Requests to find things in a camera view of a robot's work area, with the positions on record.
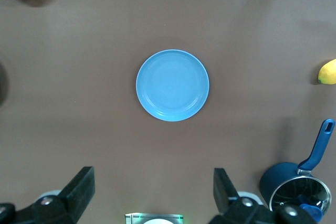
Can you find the dark blue saucepan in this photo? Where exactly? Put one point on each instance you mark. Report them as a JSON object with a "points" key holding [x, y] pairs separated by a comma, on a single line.
{"points": [[278, 176]]}

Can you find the yellow lemon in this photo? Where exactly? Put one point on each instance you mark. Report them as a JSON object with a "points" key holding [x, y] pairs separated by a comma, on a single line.
{"points": [[328, 73]]}

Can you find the glass lid with blue knob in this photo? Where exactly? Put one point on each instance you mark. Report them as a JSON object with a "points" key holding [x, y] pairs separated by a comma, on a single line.
{"points": [[296, 192]]}

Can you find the blue plate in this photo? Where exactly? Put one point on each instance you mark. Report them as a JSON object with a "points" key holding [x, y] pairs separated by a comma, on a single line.
{"points": [[172, 85]]}

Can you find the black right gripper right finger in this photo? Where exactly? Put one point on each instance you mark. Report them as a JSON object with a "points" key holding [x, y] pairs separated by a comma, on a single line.
{"points": [[223, 192]]}

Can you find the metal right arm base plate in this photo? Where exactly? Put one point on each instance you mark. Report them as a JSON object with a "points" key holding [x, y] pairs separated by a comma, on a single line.
{"points": [[157, 217]]}

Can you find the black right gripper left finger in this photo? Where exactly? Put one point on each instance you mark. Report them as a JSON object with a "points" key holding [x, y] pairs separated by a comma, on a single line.
{"points": [[76, 195]]}

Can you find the brown table mat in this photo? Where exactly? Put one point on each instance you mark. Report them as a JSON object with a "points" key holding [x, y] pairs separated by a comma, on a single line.
{"points": [[78, 77]]}

